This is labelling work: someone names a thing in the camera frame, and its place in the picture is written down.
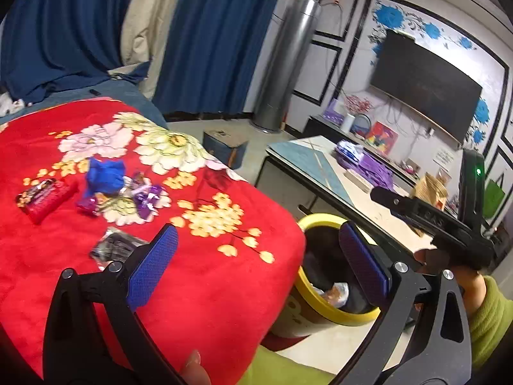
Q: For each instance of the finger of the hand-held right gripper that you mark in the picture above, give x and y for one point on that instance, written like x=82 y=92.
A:
x=396 y=204

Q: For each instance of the round sand art ornament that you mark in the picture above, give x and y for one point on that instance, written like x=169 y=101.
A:
x=360 y=132

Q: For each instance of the white blue coffee table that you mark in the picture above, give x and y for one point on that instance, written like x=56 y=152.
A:
x=304 y=160

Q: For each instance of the green tote bag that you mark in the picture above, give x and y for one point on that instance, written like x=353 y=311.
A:
x=493 y=198

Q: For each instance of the blue crumpled plastic bag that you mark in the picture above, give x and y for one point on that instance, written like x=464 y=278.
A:
x=104 y=178

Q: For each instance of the red floral blanket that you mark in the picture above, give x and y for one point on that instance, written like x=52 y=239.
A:
x=224 y=288

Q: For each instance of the white vase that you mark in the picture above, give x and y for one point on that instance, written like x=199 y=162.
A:
x=348 y=123

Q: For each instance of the black wall television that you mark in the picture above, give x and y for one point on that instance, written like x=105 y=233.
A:
x=429 y=84

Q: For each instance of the person's right hand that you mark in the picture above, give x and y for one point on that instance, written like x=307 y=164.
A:
x=428 y=260

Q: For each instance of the white power strip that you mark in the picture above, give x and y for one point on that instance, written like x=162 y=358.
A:
x=358 y=179

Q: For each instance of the purple tissue box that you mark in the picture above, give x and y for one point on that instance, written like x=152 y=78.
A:
x=333 y=111

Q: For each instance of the white blue tissue pack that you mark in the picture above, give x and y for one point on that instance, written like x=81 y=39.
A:
x=348 y=150

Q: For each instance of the blue curtain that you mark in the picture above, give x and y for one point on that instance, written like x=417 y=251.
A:
x=72 y=20
x=216 y=40

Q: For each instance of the brown paper bag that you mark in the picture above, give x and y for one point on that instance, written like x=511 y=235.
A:
x=431 y=188

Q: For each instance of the person's right forearm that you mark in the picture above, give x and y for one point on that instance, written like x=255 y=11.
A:
x=493 y=321

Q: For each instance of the yellow rimmed trash bin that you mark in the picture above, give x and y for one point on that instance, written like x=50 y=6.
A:
x=320 y=244

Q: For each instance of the blue storage stool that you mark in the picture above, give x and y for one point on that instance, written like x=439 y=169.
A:
x=224 y=152

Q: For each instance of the purple candy wrapper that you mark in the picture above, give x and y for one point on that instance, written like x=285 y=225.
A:
x=150 y=202

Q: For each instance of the beige curtain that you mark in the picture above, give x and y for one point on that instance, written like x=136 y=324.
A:
x=152 y=16

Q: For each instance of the purple bag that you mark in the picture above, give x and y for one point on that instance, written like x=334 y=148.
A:
x=372 y=168

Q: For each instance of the colourful picture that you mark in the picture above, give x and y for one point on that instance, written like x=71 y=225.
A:
x=382 y=138

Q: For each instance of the grey blue bed sheet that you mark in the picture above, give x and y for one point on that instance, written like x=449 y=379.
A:
x=148 y=108

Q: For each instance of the red black snack packet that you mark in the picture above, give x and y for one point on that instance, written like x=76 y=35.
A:
x=48 y=202

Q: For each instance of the black television cabinet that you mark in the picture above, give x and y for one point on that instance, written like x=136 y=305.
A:
x=320 y=126

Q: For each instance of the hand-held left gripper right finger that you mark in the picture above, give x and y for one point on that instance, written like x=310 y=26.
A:
x=362 y=264

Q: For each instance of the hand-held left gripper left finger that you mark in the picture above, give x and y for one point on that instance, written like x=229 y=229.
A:
x=154 y=266

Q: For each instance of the white plush toy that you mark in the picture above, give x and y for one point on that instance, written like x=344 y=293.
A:
x=10 y=104

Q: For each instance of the silver tower air conditioner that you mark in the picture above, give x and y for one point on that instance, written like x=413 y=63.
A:
x=280 y=72

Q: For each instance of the person's left hand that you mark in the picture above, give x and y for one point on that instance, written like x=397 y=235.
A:
x=196 y=371

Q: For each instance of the white wall notice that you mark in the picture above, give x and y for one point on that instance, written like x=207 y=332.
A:
x=445 y=157

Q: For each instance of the orange white crumpled packet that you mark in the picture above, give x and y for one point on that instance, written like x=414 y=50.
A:
x=332 y=294

